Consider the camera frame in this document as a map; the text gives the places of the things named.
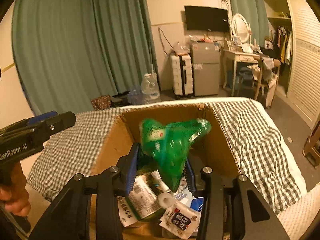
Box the wooden chair with clothes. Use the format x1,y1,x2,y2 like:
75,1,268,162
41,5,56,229
252,57,281,108

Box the floral tissue pack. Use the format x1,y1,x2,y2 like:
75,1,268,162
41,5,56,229
174,177,204,212

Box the white dressing table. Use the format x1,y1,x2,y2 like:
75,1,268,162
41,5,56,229
222,49,260,96

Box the green checkered cloth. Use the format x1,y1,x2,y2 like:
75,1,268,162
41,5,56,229
26,99,302,214

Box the white oval vanity mirror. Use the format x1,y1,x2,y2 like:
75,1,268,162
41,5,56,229
231,13,249,43

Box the green white medicine box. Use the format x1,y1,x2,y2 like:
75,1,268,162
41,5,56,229
117,173,164,228

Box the narrow green curtain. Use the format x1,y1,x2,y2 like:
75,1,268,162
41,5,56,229
231,0,269,47

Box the green small packet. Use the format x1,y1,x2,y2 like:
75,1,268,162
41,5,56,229
137,119,212,192

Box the brown patterned bag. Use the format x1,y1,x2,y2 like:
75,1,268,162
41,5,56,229
91,95,112,111

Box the black wall television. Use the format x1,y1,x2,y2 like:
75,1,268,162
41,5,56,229
184,5,229,33

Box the white louvered wardrobe door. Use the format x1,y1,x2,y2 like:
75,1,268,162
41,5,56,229
287,0,319,127

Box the white cylindrical tube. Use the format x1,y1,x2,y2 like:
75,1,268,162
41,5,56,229
157,192,175,209

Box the white suitcase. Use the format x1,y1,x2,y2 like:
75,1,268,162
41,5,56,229
170,55,194,98

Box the large clear water jug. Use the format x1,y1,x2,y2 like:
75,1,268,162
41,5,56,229
140,65,161,104

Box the crumpled blue water bottles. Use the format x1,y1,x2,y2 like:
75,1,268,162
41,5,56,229
127,86,145,105

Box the wooden stool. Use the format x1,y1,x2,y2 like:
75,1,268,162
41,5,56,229
302,120,319,169

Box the person left hand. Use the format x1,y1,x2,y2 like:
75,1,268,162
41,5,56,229
1,162,31,217

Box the silver mini fridge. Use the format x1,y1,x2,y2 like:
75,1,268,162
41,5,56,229
191,42,220,96

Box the white red sachet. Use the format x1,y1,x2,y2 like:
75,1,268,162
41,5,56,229
159,201,201,239

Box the brown cardboard box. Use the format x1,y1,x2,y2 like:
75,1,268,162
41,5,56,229
92,105,240,239

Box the large green curtain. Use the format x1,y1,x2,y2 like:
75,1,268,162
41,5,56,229
12,0,157,114

